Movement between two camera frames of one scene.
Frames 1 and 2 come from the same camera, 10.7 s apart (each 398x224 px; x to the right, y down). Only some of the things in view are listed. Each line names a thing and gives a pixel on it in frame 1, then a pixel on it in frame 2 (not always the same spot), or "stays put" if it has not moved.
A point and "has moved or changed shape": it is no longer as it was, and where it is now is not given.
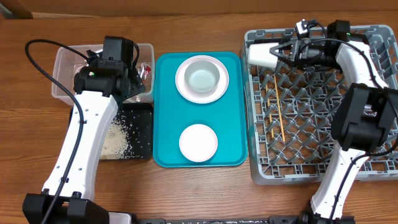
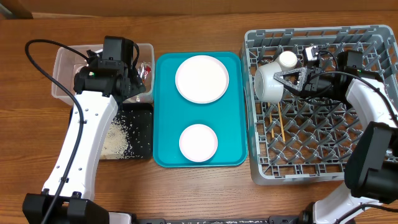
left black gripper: x=137 y=85 stays put
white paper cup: x=259 y=54 has moved or changed shape
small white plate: x=198 y=142 stays put
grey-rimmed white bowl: x=201 y=76 -> x=268 y=88
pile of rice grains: x=117 y=145 stays put
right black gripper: x=289 y=60 -> x=303 y=71
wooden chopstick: x=281 y=119 stays put
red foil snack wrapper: x=143 y=70 stays put
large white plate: x=202 y=98 stays put
